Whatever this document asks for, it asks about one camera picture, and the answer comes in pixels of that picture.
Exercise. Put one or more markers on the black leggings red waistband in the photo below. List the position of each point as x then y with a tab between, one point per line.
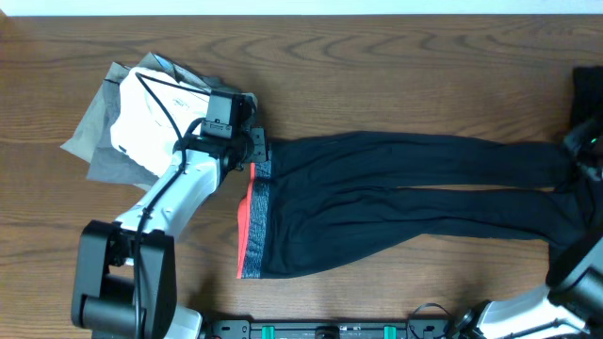
322	202

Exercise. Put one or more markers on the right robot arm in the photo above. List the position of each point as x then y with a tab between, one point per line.
569	303

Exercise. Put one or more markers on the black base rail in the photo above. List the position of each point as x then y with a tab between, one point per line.
415	326

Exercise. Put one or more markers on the grey folded garment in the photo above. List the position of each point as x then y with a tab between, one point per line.
91	139

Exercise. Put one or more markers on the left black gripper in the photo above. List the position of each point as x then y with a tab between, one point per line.
259	145

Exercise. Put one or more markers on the white t-shirt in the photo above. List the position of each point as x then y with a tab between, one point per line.
153	109

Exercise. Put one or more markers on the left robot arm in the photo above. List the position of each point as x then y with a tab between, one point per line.
125	278

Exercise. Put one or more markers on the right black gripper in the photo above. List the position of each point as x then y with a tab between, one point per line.
575	141

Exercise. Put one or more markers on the black garment at right edge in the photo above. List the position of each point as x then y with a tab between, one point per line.
587	97

